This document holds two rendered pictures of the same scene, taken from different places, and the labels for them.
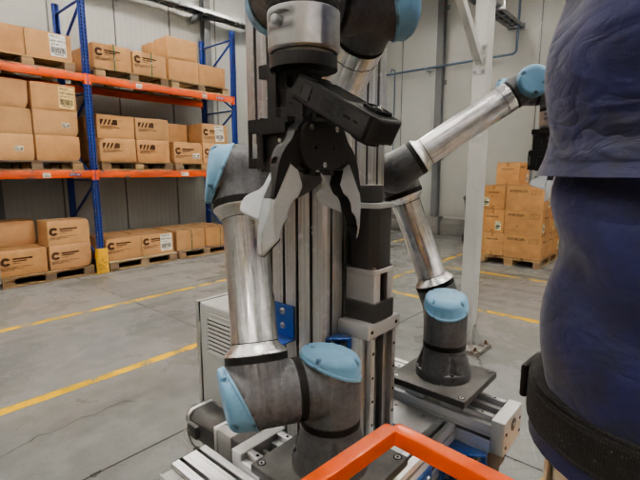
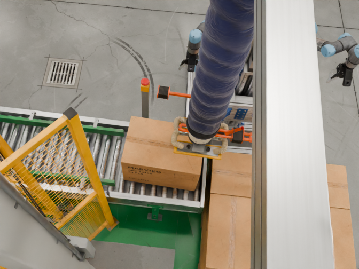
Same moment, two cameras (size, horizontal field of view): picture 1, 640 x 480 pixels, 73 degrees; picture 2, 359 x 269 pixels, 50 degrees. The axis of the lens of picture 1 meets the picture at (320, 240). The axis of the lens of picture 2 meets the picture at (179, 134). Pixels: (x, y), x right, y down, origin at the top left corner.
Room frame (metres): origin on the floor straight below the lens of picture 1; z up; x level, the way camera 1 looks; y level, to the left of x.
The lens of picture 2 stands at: (-0.64, -1.03, 3.61)
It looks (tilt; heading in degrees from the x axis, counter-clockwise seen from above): 64 degrees down; 43
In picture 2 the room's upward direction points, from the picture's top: 10 degrees clockwise
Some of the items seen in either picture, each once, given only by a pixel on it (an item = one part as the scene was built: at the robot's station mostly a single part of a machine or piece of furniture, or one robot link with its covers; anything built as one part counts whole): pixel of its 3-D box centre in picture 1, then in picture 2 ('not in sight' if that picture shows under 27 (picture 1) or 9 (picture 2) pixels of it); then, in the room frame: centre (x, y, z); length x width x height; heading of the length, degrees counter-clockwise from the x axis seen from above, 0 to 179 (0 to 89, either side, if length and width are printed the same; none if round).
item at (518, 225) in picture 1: (522, 211); not in sight; (7.73, -3.60, 0.87); 1.21 x 1.02 x 1.74; 139
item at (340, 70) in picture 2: (549, 150); (345, 68); (1.24, -0.64, 1.66); 0.09 x 0.08 x 0.12; 49
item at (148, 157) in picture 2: not in sight; (163, 154); (0.18, -0.13, 0.75); 0.60 x 0.40 x 0.40; 134
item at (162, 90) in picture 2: not in sight; (163, 92); (0.32, 0.09, 1.28); 0.09 x 0.08 x 0.05; 45
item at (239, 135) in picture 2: not in sight; (237, 135); (0.53, -0.48, 1.28); 0.10 x 0.08 x 0.06; 45
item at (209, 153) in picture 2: not in sight; (197, 149); (0.28, -0.37, 1.17); 0.34 x 0.10 x 0.05; 135
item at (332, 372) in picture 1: (327, 382); not in sight; (0.78, -0.01, 1.20); 0.13 x 0.12 x 0.14; 109
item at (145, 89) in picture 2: not in sight; (145, 113); (0.37, 0.38, 0.50); 0.07 x 0.07 x 1.00; 46
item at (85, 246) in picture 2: not in sight; (71, 245); (-0.73, -0.52, 1.62); 0.20 x 0.05 x 0.30; 136
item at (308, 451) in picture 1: (330, 436); not in sight; (0.78, -0.02, 1.09); 0.15 x 0.15 x 0.10
